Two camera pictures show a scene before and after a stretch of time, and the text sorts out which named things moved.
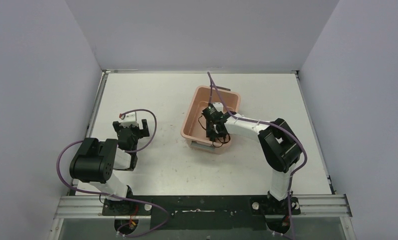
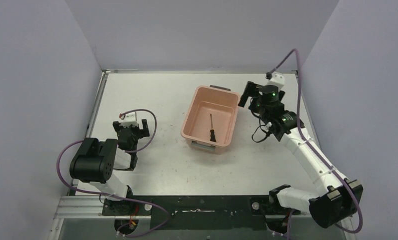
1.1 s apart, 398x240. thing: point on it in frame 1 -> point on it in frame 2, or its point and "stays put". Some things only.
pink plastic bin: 191,131 stays put
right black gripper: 211,133 -> 252,90
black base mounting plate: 203,212 stays put
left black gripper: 131,129 stays put
